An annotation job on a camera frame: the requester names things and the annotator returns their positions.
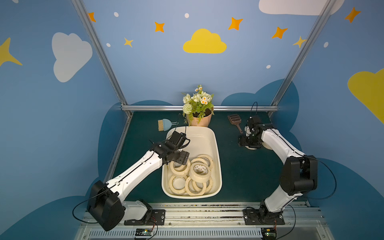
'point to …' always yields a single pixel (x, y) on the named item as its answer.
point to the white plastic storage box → (203, 140)
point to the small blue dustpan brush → (165, 125)
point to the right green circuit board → (269, 233)
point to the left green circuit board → (143, 231)
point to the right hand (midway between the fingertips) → (247, 143)
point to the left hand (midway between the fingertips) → (179, 152)
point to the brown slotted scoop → (235, 119)
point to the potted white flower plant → (198, 109)
